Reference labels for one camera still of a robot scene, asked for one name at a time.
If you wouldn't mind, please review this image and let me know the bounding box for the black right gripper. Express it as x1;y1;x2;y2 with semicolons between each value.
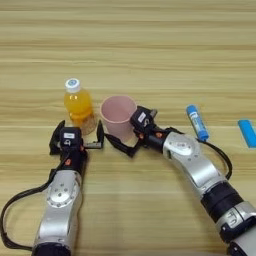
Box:
104;108;169;159

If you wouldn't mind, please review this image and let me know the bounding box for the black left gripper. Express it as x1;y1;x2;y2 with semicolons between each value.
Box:
49;119;106;175

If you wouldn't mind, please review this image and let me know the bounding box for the pink plastic cup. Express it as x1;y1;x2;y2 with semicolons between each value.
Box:
99;95;138;144

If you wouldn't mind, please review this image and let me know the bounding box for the orange juice bottle white cap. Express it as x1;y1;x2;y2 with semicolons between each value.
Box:
63;78;98;136

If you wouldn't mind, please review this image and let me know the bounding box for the blue glue stick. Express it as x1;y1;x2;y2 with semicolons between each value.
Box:
185;104;210;142

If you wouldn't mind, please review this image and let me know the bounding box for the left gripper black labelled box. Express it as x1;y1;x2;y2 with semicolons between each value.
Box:
59;127;83;148

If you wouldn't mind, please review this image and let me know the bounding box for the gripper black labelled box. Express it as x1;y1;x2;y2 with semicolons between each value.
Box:
129;105;155;134
59;127;83;148

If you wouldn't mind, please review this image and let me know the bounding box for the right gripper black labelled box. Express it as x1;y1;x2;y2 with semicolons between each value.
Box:
129;105;155;134

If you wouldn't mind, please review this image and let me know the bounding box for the flat blue bar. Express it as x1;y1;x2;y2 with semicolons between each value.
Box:
237;119;256;149

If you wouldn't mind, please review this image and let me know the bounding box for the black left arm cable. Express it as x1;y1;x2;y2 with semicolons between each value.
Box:
0;159;69;252

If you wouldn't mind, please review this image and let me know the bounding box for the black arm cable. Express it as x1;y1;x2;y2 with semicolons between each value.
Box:
0;159;69;252
199;139;234;181

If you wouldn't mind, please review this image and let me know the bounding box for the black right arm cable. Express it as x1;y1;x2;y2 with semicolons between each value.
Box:
199;139;234;181

